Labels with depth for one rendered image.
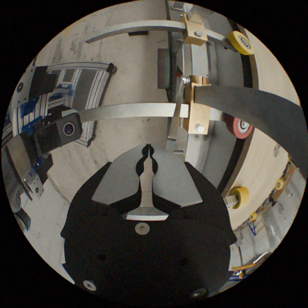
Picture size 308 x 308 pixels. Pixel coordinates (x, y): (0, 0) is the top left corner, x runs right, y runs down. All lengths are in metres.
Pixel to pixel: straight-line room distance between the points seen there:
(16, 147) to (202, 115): 0.36
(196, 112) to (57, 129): 0.26
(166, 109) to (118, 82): 0.95
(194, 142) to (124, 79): 0.88
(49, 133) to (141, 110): 0.19
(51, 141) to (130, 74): 1.02
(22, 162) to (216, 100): 0.30
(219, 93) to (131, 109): 0.17
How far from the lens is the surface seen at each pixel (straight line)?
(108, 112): 0.26
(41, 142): 0.22
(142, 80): 1.11
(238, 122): 0.27
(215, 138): 0.57
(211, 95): 0.17
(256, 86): 0.35
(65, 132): 0.19
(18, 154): 0.20
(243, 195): 0.41
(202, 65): 0.55
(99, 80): 0.98
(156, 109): 0.24
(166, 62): 0.41
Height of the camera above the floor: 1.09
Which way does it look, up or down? 59 degrees down
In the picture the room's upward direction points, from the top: 178 degrees clockwise
